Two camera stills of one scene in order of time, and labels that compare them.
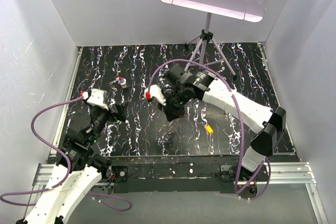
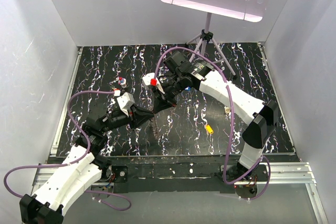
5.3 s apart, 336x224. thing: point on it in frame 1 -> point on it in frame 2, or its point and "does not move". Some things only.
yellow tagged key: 209,129 does not move
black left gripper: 120,114 -> 138,116
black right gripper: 171,112 -> 160,104
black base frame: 183,174 does not move
